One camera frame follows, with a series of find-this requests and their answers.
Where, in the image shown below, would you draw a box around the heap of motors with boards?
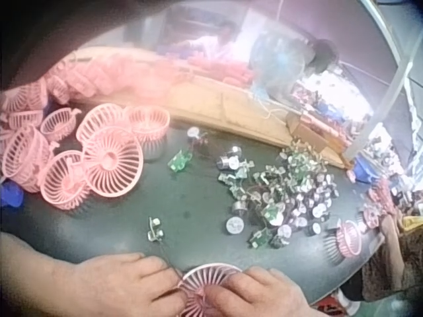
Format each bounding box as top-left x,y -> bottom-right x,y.
216,138 -> 342,251

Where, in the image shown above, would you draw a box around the small pink fan grille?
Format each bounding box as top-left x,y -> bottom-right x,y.
335,219 -> 364,259

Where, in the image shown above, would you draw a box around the green circuit board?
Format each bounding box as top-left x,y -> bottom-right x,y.
168,149 -> 193,173

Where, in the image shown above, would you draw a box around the person's right hand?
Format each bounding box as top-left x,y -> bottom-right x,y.
204,266 -> 319,317

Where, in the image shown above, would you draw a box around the blue desk fan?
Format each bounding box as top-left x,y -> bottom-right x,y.
249,32 -> 307,100

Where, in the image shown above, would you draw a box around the small motor with thin wire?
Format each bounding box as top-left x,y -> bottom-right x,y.
147,216 -> 182,278

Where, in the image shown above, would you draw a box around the pile of pink fan grilles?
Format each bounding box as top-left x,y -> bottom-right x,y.
0,49 -> 172,212

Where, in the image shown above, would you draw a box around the white fan cable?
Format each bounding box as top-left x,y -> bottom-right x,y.
254,90 -> 293,120

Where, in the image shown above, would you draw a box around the brown cardboard box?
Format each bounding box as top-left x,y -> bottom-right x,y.
285,110 -> 328,151

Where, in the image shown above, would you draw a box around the person's left hand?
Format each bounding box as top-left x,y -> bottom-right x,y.
71,252 -> 186,317

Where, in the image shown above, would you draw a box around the blue plastic scoop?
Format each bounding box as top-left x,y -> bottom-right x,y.
0,182 -> 24,208

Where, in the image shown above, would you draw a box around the cluttered table of parts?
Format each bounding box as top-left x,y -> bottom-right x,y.
290,62 -> 423,232

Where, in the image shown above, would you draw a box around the pink fan grille with wire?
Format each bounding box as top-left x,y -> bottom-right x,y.
176,263 -> 246,317

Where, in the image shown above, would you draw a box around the white-capped motor with wires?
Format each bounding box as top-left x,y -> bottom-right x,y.
186,126 -> 210,155

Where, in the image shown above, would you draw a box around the row of red parts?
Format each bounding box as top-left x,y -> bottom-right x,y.
163,52 -> 257,87

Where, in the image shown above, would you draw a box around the wooden divider board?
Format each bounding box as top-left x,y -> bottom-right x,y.
71,46 -> 353,168

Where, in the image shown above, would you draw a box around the blue plastic container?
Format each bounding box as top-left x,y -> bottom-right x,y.
350,157 -> 380,185

